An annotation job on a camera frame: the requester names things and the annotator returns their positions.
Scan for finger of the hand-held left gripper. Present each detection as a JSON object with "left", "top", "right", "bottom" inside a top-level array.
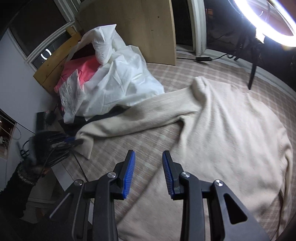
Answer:
[
  {"left": 45, "top": 138, "right": 84, "bottom": 167},
  {"left": 47, "top": 132, "right": 75, "bottom": 144}
]

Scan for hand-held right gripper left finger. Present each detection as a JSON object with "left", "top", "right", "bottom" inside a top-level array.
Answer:
[{"left": 42, "top": 150, "right": 136, "bottom": 241}]

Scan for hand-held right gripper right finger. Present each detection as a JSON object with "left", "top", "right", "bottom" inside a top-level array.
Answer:
[{"left": 162, "top": 151, "right": 270, "bottom": 241}]

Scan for cream knit sweater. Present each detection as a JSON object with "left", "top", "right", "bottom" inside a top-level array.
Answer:
[{"left": 75, "top": 76, "right": 293, "bottom": 241}]

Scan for person's left forearm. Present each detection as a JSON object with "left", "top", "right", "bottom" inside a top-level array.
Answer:
[{"left": 0, "top": 160, "right": 43, "bottom": 219}]

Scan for pink plaid rug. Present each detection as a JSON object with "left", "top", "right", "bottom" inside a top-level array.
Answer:
[{"left": 52, "top": 52, "right": 296, "bottom": 241}]

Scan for white crinkled plastic bag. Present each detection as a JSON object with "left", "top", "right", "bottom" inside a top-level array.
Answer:
[{"left": 58, "top": 69, "right": 86, "bottom": 123}]

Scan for wooden plank headboard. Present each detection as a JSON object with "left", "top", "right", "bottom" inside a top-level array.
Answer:
[{"left": 33, "top": 25, "right": 82, "bottom": 93}]

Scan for pink garment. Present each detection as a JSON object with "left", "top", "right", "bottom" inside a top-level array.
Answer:
[{"left": 54, "top": 56, "right": 103, "bottom": 112}]

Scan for light wooden board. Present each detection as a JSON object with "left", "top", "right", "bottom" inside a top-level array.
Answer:
[{"left": 76, "top": 0, "right": 177, "bottom": 66}]

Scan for black power cable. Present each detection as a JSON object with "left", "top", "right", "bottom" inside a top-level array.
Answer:
[{"left": 177, "top": 53, "right": 236, "bottom": 62}]

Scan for white ring light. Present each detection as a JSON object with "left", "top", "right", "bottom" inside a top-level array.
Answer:
[{"left": 232, "top": 0, "right": 296, "bottom": 47}]

